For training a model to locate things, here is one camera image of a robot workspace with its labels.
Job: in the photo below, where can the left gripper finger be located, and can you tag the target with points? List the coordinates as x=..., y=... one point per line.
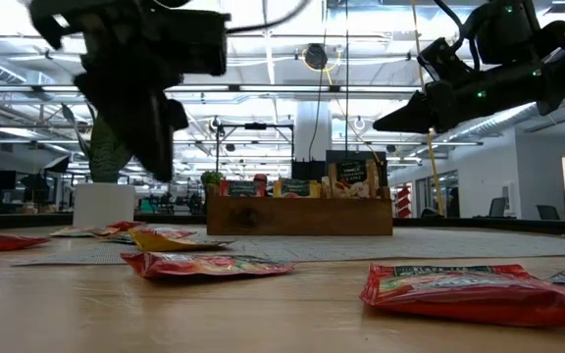
x=125, y=132
x=157, y=132

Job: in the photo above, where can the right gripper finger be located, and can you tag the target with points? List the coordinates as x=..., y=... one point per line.
x=415, y=110
x=420, y=129

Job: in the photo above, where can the orange tea packet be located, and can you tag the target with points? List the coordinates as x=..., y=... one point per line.
x=81, y=232

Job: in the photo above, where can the wooden tea box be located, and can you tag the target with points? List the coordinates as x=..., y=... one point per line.
x=302, y=218

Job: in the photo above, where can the green snake plant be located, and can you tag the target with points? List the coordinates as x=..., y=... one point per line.
x=108, y=162

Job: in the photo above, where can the small green plant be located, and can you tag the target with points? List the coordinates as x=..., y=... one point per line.
x=211, y=177

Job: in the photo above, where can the red distant rack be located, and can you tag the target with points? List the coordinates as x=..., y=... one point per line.
x=403, y=201

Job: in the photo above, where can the white plant pot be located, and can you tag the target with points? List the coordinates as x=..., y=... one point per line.
x=103, y=206

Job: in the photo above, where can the dark office chair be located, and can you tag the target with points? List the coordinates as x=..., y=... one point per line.
x=497, y=208
x=548, y=212

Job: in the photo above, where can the white building column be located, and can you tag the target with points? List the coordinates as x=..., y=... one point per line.
x=304, y=132

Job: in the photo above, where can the black computer tower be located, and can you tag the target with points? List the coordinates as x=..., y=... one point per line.
x=307, y=169

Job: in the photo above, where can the grey woven placemat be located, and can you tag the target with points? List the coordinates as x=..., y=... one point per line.
x=361, y=247

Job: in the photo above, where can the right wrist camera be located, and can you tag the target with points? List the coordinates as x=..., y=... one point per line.
x=442, y=59

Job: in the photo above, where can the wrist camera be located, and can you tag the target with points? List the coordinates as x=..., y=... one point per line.
x=199, y=44
x=442, y=59

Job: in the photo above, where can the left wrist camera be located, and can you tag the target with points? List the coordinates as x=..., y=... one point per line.
x=199, y=44

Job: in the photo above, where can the black frame rig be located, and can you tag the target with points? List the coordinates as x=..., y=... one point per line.
x=255, y=126

